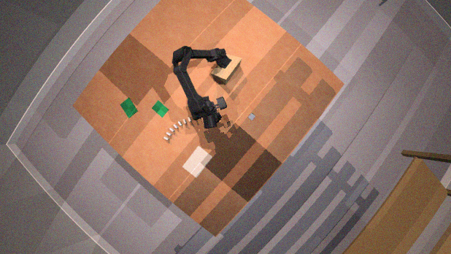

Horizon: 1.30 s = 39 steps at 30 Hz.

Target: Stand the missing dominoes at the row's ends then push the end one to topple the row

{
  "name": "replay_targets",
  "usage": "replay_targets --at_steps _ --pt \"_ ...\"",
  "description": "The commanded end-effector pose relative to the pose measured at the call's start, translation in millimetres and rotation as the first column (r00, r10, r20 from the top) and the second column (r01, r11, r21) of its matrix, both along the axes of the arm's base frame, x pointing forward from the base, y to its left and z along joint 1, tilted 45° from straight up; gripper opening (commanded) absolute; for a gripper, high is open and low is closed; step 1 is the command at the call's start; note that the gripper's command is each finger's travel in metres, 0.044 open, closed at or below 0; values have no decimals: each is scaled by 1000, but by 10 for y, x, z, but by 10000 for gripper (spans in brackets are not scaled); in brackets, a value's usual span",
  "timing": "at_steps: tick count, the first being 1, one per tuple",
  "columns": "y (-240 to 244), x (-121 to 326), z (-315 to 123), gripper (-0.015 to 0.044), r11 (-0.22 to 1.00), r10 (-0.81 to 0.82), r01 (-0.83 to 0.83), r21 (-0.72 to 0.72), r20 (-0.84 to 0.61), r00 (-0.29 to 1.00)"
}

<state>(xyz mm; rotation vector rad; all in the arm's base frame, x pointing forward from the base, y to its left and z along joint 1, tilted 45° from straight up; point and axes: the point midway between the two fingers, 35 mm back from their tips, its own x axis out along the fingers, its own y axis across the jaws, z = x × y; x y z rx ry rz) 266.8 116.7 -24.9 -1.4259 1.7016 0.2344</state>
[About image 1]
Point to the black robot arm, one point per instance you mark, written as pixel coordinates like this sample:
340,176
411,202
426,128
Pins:
200,106

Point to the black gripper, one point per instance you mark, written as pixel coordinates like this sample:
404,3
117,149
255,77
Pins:
221,104

